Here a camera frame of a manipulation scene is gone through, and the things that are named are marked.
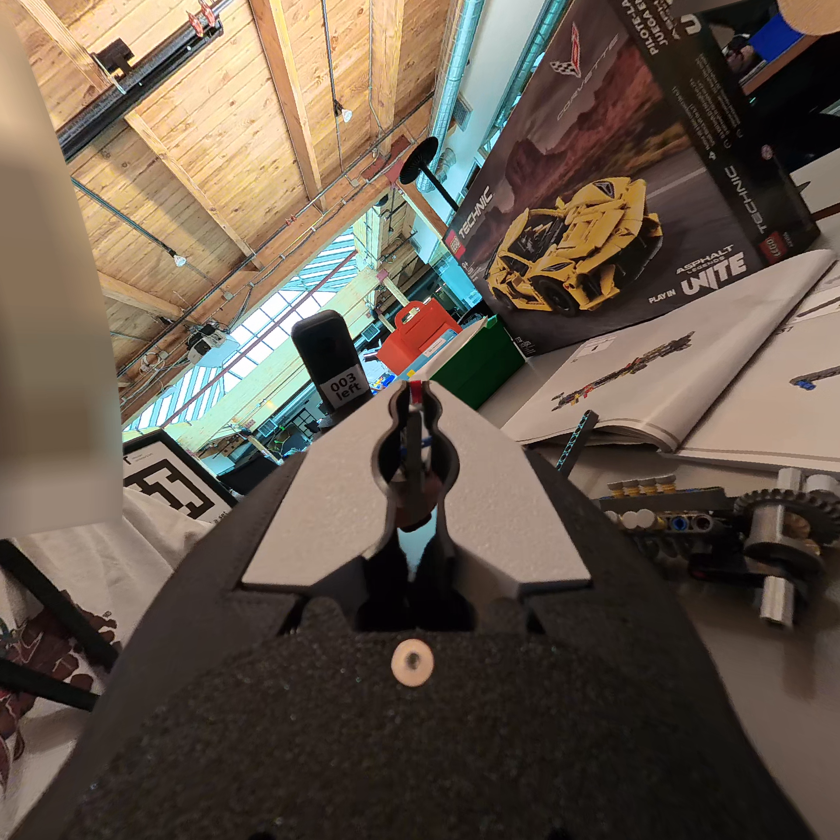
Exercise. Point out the person's left hand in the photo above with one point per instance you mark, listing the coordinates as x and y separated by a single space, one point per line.
420 518

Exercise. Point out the black framed marker sign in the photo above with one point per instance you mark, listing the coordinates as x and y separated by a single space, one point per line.
177 485

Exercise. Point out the grey lego car chassis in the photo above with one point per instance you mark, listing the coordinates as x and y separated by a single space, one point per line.
722 531

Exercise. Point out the ceiling camera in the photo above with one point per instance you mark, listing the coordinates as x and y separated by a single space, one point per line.
207 341

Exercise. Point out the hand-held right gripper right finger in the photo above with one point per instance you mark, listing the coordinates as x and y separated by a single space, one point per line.
518 525

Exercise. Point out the green storage bin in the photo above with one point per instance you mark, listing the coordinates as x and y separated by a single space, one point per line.
479 367

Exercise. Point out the yellow car lego box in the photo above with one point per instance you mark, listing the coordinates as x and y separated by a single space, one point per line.
623 164

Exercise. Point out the long dark grey lego beam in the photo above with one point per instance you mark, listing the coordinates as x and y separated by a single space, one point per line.
413 459
577 439

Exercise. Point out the person's white shirt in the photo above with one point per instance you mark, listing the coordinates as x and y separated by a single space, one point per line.
131 558

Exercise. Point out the red small lego bush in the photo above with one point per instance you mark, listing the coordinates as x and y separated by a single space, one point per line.
417 394

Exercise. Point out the orange felt bag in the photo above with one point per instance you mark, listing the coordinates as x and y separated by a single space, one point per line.
413 334

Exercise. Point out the open lego instruction booklet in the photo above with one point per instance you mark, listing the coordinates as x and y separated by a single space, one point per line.
689 380

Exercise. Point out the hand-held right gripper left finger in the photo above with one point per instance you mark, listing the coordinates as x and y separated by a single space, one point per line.
315 525

